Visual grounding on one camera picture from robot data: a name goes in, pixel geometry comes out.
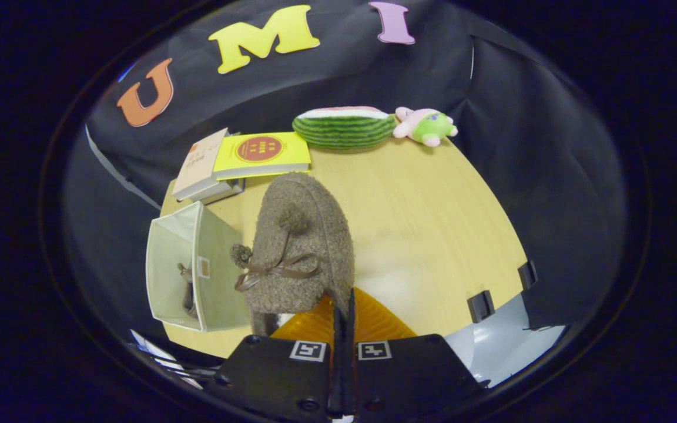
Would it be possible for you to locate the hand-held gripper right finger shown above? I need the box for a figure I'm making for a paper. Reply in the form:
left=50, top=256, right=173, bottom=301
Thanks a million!
left=347, top=288, right=483, bottom=421

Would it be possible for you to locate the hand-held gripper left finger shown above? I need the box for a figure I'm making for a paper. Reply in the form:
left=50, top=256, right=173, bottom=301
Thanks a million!
left=215, top=294, right=345, bottom=421

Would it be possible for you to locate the brown fuzzy shoe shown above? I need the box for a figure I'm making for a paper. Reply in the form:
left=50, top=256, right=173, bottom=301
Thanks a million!
left=177, top=263, right=199, bottom=321
left=231, top=172, right=356, bottom=337

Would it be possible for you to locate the pale green fabric storage box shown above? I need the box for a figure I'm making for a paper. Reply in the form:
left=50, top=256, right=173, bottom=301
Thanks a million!
left=146, top=201, right=251, bottom=333

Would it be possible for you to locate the black table clamp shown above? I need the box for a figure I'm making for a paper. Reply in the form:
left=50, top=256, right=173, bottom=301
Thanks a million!
left=468, top=290, right=495, bottom=324
left=518, top=260, right=538, bottom=290

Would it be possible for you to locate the white paper sheet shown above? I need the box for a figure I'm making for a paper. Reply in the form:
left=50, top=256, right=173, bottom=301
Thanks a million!
left=130, top=329, right=204, bottom=390

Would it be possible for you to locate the grey book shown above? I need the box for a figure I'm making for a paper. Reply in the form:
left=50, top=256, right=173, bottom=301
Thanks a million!
left=189, top=178, right=246, bottom=205

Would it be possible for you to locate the yellow book with red circle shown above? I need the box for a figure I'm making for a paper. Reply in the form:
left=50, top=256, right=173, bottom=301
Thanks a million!
left=213, top=132, right=312, bottom=181

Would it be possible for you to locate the watermelon slice plush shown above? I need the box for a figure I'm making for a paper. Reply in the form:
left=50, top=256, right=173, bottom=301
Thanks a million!
left=292, top=106, right=397, bottom=150

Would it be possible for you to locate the beige book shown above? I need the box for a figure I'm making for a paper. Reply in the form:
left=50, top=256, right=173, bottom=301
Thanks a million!
left=172, top=127, right=229, bottom=202

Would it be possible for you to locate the pink and green plush toy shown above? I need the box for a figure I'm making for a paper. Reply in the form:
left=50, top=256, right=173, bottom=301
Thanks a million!
left=393, top=107, right=458, bottom=147

